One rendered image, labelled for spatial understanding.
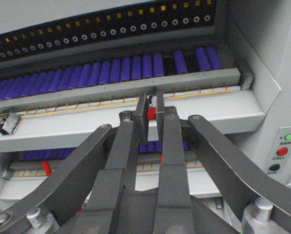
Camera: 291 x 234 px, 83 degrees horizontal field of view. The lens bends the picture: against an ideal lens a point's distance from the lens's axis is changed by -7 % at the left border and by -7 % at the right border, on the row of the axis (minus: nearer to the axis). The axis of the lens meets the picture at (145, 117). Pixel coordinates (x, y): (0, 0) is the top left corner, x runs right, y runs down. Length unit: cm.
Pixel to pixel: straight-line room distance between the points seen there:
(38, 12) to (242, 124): 31
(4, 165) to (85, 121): 37
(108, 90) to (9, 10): 16
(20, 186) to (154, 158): 37
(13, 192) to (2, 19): 44
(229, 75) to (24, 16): 28
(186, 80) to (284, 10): 15
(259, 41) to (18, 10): 31
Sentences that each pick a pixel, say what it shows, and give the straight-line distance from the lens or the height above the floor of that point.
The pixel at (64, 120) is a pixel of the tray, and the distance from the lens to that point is 33.
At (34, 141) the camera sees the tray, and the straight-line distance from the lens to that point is 36.
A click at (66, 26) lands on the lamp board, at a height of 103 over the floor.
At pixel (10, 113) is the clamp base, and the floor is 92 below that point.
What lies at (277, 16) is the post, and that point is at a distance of 28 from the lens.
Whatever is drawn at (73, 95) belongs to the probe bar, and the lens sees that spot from 32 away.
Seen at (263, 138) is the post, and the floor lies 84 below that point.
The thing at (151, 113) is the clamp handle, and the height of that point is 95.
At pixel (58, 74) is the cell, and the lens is 40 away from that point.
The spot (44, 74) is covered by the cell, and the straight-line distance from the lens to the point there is 43.
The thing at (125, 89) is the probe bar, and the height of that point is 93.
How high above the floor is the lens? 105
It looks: 35 degrees down
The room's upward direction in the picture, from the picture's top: 11 degrees counter-clockwise
